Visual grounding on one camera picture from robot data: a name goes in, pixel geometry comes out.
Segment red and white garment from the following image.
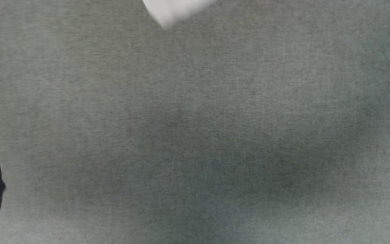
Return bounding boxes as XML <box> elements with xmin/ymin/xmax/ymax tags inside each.
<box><xmin>142</xmin><ymin>0</ymin><xmax>217</xmax><ymax>29</ymax></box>

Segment grey fabric sofa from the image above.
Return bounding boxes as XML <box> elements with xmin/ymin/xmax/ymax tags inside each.
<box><xmin>0</xmin><ymin>0</ymin><xmax>390</xmax><ymax>244</ymax></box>

